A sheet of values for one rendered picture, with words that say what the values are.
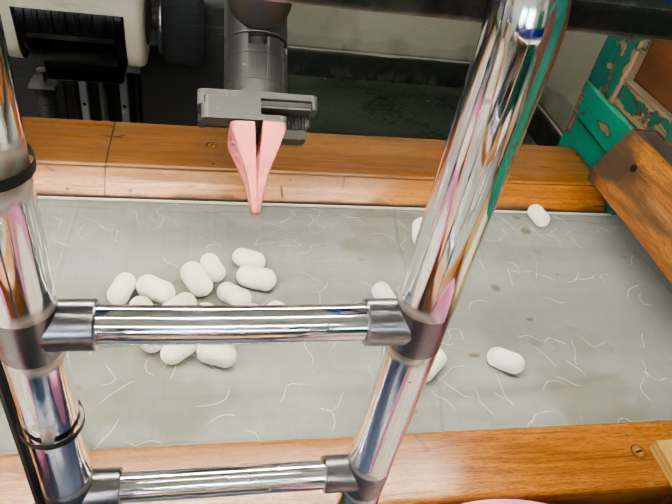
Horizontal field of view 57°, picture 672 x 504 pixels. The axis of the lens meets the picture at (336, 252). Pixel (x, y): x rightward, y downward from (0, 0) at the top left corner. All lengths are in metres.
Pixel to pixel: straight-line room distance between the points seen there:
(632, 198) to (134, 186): 0.52
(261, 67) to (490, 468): 0.37
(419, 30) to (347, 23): 0.31
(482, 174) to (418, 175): 0.52
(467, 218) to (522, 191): 0.56
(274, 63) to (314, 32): 2.09
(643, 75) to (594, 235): 0.20
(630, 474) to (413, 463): 0.16
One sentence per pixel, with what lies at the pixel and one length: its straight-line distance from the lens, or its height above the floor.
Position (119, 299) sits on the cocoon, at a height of 0.75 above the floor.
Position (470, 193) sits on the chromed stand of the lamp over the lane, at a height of 1.03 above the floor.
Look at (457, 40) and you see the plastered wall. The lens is 2.81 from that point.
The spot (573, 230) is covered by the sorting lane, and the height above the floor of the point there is 0.74.
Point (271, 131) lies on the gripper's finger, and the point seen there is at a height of 0.87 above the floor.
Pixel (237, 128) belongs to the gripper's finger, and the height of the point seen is 0.87.
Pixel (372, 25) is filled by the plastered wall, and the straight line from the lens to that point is 2.68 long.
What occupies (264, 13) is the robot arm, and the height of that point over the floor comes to 0.96.
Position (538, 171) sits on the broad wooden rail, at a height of 0.76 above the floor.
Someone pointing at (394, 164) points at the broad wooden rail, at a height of 0.76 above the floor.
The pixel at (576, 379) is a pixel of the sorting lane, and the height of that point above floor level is 0.74.
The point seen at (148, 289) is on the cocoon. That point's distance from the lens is 0.55.
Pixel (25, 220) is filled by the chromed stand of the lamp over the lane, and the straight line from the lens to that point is 0.21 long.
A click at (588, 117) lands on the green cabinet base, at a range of 0.88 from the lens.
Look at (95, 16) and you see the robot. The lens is 1.10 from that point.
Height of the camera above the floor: 1.14
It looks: 40 degrees down
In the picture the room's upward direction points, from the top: 11 degrees clockwise
